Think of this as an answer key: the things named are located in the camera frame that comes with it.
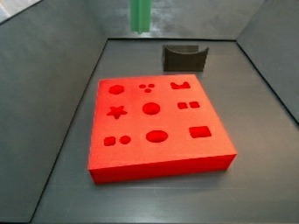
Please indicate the black curved holder stand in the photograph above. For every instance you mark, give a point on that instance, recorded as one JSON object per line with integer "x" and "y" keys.
{"x": 185, "y": 58}

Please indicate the green star-shaped rod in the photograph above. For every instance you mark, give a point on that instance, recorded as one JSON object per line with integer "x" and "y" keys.
{"x": 141, "y": 15}

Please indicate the red shape sorter board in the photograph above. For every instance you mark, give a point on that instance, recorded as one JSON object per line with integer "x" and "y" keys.
{"x": 155, "y": 129}

